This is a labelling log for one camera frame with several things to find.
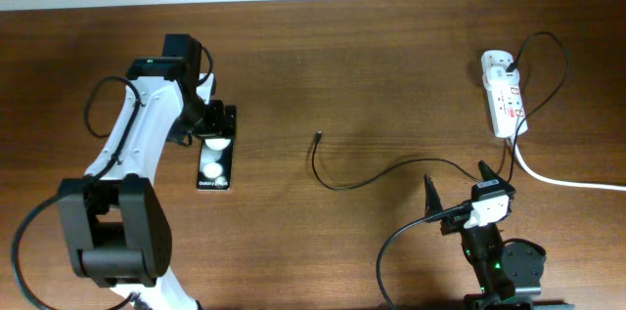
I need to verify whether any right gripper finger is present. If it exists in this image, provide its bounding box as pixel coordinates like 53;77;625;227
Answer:
477;160;514;193
424;174;443;222

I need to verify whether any black smartphone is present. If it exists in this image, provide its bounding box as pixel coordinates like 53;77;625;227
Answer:
197;138;235;192

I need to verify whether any thin black charger cable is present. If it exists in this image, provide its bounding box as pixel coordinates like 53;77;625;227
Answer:
310;31;572;193

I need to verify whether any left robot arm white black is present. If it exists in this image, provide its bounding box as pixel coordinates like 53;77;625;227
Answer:
58;34;237;309

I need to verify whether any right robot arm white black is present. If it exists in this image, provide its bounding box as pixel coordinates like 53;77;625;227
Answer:
425;161;546;309

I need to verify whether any white USB plug adapter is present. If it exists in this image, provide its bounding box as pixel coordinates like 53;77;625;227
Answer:
480;50;520;90

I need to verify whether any white power strip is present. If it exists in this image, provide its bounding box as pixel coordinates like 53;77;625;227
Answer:
480;50;529;139

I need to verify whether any white power strip cord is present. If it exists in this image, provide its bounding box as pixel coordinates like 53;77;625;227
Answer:
511;136;626;193

